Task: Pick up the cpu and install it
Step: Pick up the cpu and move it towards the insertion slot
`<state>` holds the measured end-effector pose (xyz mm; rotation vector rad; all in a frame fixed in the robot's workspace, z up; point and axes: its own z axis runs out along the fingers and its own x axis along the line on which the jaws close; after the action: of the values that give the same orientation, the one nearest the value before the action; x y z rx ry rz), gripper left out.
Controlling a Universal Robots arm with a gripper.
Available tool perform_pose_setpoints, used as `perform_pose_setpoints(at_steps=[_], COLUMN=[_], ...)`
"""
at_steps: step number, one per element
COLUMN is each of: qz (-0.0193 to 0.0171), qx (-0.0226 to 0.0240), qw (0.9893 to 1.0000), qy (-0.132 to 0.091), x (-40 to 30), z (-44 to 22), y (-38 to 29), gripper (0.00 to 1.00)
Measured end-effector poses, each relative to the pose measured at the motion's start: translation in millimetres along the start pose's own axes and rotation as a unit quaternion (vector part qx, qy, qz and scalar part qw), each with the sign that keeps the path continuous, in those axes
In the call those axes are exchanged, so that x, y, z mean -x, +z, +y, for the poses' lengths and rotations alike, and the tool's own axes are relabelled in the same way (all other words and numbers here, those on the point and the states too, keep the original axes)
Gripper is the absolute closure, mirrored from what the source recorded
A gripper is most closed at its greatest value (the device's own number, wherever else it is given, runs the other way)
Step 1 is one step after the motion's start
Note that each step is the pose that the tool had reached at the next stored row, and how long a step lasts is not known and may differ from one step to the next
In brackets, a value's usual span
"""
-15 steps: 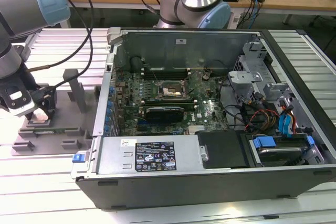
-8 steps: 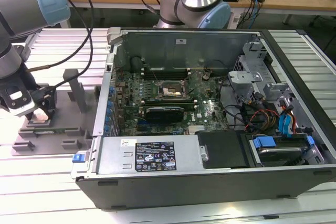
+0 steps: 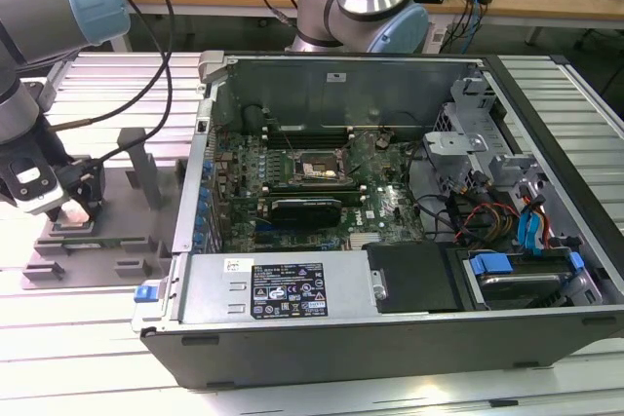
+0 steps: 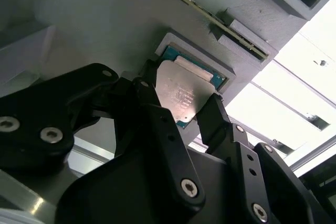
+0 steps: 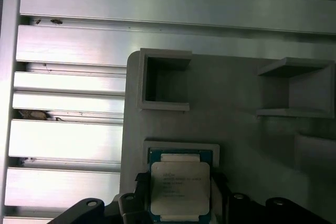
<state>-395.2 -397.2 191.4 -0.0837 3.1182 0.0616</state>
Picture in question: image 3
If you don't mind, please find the silver CPU green substrate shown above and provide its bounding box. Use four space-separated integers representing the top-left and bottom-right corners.
58 204 92 227

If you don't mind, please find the thin metal locking lever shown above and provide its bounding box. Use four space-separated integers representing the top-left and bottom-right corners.
272 116 296 155

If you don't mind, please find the CPU socket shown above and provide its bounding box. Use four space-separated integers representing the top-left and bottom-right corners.
287 146 351 184

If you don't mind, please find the grey plastic parts rack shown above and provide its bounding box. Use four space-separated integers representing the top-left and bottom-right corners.
19 127 189 290

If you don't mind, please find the blue case latch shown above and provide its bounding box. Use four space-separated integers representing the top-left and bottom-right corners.
133 282 163 304

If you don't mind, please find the silver power supply with label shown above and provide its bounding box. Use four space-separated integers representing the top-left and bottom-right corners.
174 250 377 325

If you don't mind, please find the black graphics card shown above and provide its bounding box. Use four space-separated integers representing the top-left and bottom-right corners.
266 195 343 229

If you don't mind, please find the silver finned heat sink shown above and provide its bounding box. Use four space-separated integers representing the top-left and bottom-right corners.
348 232 382 249

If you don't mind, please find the green motherboard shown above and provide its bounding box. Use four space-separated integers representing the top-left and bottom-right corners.
208 129 426 252

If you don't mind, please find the open black PC case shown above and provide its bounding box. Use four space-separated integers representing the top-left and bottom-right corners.
130 49 624 391

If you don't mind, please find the black plastic drive cover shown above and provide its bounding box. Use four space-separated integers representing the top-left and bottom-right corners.
365 242 463 316

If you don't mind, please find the grey metal drive cage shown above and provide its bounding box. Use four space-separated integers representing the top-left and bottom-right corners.
421 73 555 203

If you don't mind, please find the hard disk in blue carrier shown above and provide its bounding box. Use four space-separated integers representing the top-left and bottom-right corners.
461 248 586 311

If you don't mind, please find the white wrist camera black mount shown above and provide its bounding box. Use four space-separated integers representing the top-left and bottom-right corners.
0 155 68 216

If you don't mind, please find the red yellow black wire bundle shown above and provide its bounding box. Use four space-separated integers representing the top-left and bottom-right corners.
448 191 522 245

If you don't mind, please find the blue flat data wire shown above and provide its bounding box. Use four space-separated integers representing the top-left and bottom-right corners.
517 208 551 255

